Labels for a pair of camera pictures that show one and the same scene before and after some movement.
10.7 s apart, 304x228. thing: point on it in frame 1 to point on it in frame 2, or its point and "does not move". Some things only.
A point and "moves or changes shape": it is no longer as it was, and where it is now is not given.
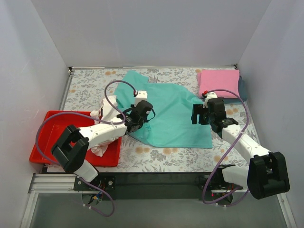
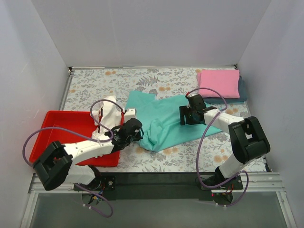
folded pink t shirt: x=213 y=80 does not move
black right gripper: x=198 y=114 to x=184 y=115
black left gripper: x=147 y=110 to x=137 y=134
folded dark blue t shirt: x=243 y=94 does not move
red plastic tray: x=55 y=122 does not move
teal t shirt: x=170 y=125 moves or changes shape
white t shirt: x=106 y=111 does not move
